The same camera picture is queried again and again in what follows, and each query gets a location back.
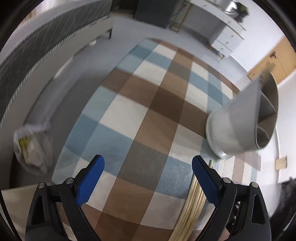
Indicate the checkered tablecloth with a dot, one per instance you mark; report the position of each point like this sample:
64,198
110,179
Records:
143,115

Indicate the wooden door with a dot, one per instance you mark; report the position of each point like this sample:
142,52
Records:
275,62

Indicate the bundle of wooden chopsticks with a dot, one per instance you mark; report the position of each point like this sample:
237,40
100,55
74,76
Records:
192,213

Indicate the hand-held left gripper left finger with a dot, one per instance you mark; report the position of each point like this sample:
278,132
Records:
91,180

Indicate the grey quilted bed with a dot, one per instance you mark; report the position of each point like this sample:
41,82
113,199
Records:
34,46

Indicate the gold frame stool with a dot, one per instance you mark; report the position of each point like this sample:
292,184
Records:
179,20

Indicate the beige cloth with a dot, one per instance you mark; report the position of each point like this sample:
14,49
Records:
16,208

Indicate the white dressing desk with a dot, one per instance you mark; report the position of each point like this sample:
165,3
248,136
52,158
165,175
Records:
226,34

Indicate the dark wardrobe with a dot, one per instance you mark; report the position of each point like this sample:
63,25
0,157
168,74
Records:
152,11

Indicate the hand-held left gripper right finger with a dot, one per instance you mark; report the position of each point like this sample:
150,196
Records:
205,180

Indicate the metal utensil holder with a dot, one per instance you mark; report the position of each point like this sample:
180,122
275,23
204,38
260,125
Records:
231,125

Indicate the round mirror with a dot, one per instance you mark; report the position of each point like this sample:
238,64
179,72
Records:
229,6

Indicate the beige paper roll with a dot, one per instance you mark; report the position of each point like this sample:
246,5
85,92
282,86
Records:
281,163

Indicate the clear plastic bag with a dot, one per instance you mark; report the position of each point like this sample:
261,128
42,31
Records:
30,148

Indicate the potted green plant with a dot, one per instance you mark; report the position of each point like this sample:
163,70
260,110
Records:
242,11

